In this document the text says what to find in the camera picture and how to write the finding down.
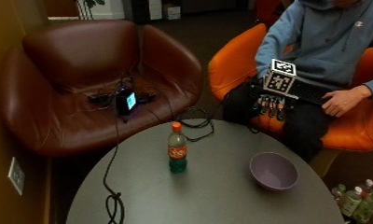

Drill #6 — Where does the white marker cube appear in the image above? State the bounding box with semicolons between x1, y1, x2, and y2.
262;58;298;96

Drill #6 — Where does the orange armchair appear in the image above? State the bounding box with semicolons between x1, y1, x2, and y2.
207;22;373;178

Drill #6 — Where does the purple bowl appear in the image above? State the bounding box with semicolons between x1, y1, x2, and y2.
249;151;301;191

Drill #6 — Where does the the person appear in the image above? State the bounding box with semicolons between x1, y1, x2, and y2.
221;0;373;163

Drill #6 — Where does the dark red bottle white cap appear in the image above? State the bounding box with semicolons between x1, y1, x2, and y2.
360;178;373;200

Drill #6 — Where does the small green bottle white cap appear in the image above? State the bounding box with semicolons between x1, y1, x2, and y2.
330;183;348;207

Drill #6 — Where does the green bottle with orange cap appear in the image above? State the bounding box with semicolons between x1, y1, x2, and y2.
167;121;189;175

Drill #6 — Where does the pale green bottle white cap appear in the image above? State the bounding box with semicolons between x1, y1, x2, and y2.
340;186;364;218

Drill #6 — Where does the large green bottle white cap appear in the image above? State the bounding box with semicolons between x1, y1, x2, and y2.
352;189;373;224

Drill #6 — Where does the black device with lit screen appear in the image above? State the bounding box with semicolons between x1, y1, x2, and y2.
115;88;140;117

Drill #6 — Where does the small white box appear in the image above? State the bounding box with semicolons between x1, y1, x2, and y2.
161;3;183;21

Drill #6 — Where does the black power adapter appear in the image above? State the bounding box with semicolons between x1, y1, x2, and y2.
86;91;116;105

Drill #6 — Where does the tall white box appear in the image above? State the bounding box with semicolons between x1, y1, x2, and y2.
147;0;164;21

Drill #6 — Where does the brown leather armchair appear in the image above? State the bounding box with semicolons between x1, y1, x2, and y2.
0;19;204;159

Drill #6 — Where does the looped black cable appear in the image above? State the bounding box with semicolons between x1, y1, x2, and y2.
175;105;217;143

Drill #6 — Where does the long black cable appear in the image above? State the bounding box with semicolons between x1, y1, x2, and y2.
102;111;127;224

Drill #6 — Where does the white wall socket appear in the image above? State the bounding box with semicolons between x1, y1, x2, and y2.
7;156;28;197

